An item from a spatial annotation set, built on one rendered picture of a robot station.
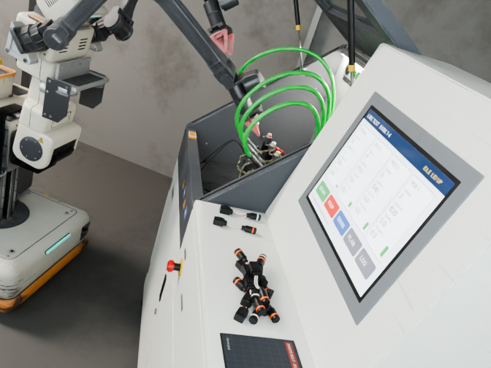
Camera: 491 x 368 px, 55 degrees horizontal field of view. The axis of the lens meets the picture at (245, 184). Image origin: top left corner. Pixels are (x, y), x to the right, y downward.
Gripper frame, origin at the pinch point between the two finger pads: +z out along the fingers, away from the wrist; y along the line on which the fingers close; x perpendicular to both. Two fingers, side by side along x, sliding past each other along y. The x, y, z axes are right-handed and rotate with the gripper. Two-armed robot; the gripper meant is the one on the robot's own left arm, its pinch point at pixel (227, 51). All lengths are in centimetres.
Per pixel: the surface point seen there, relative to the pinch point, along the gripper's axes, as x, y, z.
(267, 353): -11, -81, 85
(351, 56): -43, -35, 28
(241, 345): -7, -83, 82
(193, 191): 16, -32, 47
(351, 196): -34, -59, 63
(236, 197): 2, -36, 53
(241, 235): 0, -47, 64
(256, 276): -8, -66, 73
